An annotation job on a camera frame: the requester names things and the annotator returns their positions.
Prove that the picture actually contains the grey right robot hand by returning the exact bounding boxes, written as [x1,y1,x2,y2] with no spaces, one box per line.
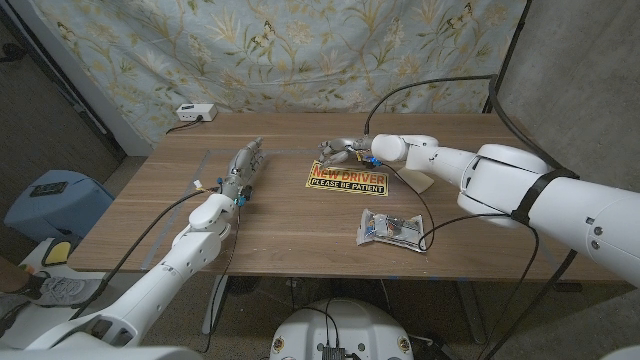
[317,136,384,169]

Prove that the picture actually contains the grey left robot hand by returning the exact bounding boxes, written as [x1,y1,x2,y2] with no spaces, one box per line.
[218,137,266,207]

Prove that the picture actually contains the yellow new driver bumper sticker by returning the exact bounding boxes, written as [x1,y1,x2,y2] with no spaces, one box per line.
[305,159,390,197]

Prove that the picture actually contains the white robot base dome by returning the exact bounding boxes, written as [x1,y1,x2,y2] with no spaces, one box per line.
[269,298,415,360]

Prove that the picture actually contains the beige sponge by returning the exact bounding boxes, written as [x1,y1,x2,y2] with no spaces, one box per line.
[397,167,435,195]

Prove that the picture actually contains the clear plastic parts package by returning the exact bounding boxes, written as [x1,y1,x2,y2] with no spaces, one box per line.
[355,208,428,254]

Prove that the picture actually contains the white power box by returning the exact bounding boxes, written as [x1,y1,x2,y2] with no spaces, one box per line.
[175,103,219,123]

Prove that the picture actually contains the floral butterfly backdrop cloth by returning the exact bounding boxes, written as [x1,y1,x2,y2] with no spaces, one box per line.
[29,0,529,149]

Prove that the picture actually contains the metal table leg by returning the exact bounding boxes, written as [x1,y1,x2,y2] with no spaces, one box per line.
[457,280,489,345]
[201,274,231,335]

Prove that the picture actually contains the black backdrop pole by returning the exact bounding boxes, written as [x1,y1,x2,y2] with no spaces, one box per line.
[482,0,532,114]

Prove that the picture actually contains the blue plastic bin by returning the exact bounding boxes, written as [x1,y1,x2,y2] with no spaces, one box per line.
[3,169,115,244]

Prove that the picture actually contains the black device on bin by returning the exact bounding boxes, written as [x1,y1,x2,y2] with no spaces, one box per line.
[29,181,69,198]

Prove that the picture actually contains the yellow disc black rimmed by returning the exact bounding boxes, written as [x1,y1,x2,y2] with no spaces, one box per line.
[42,238,74,266]

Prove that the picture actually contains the grey sneaker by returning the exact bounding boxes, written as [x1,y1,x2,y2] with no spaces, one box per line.
[27,276,104,309]

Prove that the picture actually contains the black power box cable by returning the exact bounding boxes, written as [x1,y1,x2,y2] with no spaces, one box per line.
[165,115,204,135]

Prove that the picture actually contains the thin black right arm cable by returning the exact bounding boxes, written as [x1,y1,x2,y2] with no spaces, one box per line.
[379,160,541,359]

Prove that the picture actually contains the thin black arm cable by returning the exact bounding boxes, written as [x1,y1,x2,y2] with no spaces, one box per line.
[379,160,541,359]
[199,204,242,354]

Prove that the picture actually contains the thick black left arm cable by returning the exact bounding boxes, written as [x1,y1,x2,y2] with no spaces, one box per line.
[69,185,221,321]

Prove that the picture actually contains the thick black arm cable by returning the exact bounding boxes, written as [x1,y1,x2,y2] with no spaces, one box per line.
[363,73,581,360]
[69,185,221,321]

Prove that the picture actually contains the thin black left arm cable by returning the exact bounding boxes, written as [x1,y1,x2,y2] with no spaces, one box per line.
[199,204,242,354]

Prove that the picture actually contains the black door frame strip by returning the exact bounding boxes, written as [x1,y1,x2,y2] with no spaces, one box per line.
[0,3,127,162]

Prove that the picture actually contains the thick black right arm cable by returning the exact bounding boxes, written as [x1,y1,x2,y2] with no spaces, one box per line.
[363,73,581,360]

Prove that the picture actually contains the black base dome cable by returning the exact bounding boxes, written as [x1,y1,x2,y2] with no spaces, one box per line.
[292,298,342,349]

